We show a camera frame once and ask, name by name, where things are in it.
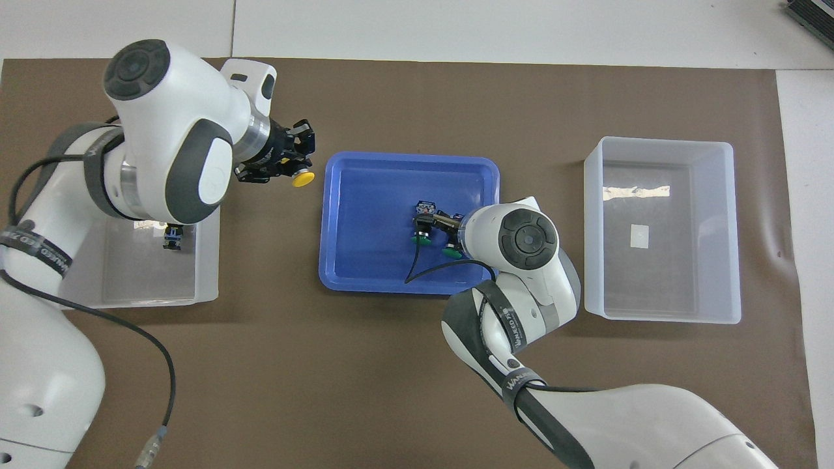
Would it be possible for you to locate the dark grey ribbed device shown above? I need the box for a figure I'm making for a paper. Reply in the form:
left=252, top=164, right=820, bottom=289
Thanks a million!
left=782, top=0, right=834, bottom=41

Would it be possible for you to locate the blue plastic tray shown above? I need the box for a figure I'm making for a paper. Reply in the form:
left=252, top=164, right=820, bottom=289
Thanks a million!
left=318, top=152, right=501, bottom=297

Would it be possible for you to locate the translucent white plastic box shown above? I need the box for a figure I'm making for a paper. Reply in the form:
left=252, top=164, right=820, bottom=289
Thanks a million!
left=583, top=135, right=742, bottom=325
left=62, top=205, right=221, bottom=309

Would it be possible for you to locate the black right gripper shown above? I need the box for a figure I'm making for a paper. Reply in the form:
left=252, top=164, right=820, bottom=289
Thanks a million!
left=433, top=210, right=466, bottom=248

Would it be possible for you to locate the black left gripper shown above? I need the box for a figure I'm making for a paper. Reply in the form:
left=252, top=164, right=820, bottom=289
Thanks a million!
left=233, top=119, right=317, bottom=186

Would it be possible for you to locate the brown paper table mat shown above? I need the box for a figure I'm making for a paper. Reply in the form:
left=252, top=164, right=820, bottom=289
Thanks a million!
left=0, top=57, right=819, bottom=469

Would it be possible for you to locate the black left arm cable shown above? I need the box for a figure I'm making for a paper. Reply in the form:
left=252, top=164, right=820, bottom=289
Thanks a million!
left=0, top=268, right=177, bottom=469

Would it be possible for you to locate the green push button switch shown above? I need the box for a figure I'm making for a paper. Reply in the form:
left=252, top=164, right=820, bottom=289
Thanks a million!
left=442, top=211, right=466, bottom=260
left=411, top=200, right=438, bottom=246

